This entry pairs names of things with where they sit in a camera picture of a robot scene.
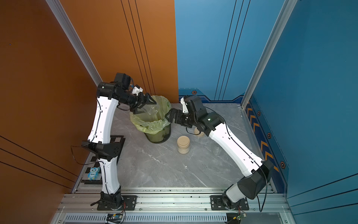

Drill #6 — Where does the black white checkerboard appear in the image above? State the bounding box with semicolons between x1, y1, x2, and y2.
81;135;125;185

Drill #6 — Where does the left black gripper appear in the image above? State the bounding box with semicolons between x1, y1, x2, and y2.
120;92;157;114

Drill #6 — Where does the aluminium corner post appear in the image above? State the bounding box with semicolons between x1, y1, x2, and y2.
46;0;103;86
241;0;297;110

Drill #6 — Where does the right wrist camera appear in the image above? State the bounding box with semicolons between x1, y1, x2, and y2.
180;97;189;114

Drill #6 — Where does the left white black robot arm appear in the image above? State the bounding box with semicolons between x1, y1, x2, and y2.
81;73;156;211

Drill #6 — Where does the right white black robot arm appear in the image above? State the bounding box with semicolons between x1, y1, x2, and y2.
165;96;274;210

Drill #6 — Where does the yellow-green plastic bin liner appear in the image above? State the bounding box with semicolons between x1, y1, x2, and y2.
130;96;172;134

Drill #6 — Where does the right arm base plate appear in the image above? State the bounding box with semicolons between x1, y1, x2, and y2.
210;195;249;211

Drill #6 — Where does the green circuit board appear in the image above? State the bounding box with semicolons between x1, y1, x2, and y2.
232;212;247;224
105;213;124;224

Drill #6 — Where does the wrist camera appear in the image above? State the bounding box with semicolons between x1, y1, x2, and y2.
180;97;189;114
131;85;143;95

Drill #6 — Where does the right aluminium corner post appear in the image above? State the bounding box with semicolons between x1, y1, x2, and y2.
241;0;297;110

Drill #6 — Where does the blue owl figurine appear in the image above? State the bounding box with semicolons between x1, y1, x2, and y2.
88;167;101;181

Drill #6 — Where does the left green circuit board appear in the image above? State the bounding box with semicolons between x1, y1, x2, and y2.
105;213;124;224

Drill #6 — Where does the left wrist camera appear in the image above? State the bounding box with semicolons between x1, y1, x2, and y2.
131;85;143;95

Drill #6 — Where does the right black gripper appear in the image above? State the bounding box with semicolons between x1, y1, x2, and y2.
164;108;199;127

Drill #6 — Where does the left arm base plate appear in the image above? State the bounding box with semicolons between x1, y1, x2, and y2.
97;195;137;211

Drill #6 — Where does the left aluminium corner post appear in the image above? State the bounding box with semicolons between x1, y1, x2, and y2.
46;0;103;86

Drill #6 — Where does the right green circuit board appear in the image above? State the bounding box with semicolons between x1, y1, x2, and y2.
232;212;247;224

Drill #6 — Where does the aluminium front rail frame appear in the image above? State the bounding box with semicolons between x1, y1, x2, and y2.
52;188;295;224

